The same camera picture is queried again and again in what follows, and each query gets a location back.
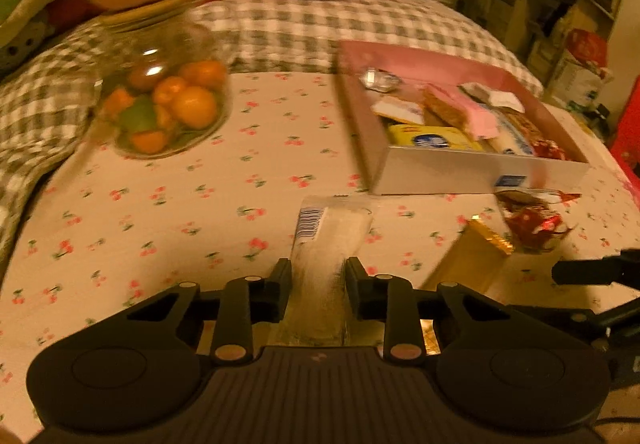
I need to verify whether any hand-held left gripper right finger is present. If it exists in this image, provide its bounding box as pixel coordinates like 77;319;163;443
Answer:
346;256;511;366

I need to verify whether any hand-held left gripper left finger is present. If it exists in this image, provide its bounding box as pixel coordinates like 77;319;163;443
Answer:
125;257;293;366

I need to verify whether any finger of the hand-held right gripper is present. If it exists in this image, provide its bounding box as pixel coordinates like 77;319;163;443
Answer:
505;291;640;341
551;248;640;288

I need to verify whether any clear barcode rice cake packet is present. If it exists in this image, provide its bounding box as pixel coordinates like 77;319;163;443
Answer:
272;194;376;348

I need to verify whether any gold foil snack bar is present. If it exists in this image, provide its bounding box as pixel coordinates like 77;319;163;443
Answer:
417;218;516;356

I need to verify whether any pink and silver cardboard box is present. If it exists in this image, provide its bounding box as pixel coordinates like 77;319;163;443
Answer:
335;40;592;196

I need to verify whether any large clear rice cake packet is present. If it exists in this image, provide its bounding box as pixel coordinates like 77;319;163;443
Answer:
482;116;537;158

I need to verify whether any small tan snack packet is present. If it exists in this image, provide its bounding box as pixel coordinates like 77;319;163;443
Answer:
500;111;544;146

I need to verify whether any pink snack packet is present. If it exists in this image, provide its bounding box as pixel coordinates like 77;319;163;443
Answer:
430;84;502;138

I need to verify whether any red candy wrapper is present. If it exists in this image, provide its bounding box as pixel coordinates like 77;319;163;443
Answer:
532;139;569;161
505;204;579;256
497;189;583;213

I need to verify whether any pink plastic chair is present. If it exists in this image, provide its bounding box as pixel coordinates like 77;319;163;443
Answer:
606;73;640;177

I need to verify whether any cherry print tablecloth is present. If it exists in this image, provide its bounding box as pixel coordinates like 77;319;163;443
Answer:
0;69;640;444

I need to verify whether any yellow snack packet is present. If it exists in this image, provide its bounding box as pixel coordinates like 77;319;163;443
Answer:
387;124;487;153

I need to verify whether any clear white biscuit packet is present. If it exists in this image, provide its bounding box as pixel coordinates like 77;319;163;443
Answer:
371;96;427;126

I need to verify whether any white packet with black print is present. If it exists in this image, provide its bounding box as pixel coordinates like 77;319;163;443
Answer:
460;83;527;115

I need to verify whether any pile of small oranges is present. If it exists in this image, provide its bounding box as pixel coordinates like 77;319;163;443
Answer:
102;59;229;156

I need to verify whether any silver blue foil packet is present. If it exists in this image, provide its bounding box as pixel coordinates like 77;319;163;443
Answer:
360;68;404;91

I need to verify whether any red and white bag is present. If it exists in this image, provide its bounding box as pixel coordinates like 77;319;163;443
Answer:
544;28;614;111

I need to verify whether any pile of cardboard boxes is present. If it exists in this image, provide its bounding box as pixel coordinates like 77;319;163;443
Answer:
510;0;576;76

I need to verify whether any grey checked blanket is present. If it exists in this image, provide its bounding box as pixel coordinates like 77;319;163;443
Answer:
0;0;544;256

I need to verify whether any glass fruit jar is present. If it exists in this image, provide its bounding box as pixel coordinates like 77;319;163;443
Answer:
92;0;234;161

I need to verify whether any grey soft toy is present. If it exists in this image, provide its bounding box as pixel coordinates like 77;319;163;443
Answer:
0;19;52;76

